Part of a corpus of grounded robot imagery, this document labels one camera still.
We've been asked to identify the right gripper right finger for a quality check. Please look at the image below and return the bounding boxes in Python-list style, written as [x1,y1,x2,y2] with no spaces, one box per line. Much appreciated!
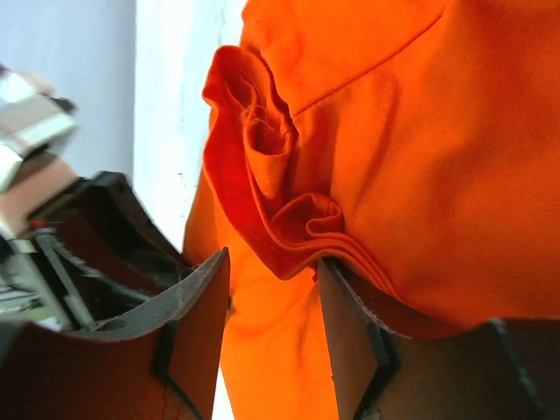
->
[318,258,559,419]

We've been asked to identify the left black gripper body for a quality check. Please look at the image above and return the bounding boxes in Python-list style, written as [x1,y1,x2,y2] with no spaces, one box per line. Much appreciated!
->
[1,171,193,330]

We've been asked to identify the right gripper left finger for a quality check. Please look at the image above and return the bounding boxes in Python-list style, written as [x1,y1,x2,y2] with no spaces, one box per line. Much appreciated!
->
[1,249,229,419]

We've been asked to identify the orange t shirt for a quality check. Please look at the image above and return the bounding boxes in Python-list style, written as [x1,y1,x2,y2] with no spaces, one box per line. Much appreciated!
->
[184,1,559,419]

